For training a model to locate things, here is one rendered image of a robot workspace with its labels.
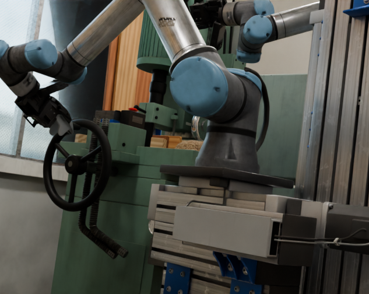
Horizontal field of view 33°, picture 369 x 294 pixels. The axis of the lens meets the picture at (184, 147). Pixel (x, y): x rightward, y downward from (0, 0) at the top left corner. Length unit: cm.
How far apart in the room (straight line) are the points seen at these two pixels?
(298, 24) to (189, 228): 80
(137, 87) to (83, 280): 200
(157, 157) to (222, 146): 61
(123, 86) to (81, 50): 207
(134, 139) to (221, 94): 78
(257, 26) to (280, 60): 298
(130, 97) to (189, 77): 253
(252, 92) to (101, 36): 48
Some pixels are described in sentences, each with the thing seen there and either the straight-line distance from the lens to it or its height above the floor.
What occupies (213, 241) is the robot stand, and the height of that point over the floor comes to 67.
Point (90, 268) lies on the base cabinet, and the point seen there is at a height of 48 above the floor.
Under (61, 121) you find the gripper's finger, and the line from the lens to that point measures 185.
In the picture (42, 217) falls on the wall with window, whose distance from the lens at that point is 358.
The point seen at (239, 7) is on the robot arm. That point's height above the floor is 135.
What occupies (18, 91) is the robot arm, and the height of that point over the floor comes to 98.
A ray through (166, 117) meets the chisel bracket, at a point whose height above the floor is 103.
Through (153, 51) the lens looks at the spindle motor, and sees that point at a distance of 218.
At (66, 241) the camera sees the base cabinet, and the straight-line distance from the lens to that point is 220.
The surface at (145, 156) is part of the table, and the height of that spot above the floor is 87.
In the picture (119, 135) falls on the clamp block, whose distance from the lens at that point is 196.
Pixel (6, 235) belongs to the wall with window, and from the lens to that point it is 344.
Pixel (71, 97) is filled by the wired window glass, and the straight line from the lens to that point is 377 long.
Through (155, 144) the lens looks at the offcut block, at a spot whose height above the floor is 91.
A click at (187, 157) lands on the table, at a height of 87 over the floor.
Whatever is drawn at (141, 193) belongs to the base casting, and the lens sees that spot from 199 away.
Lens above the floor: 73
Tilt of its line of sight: 5 degrees up
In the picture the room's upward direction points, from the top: 7 degrees clockwise
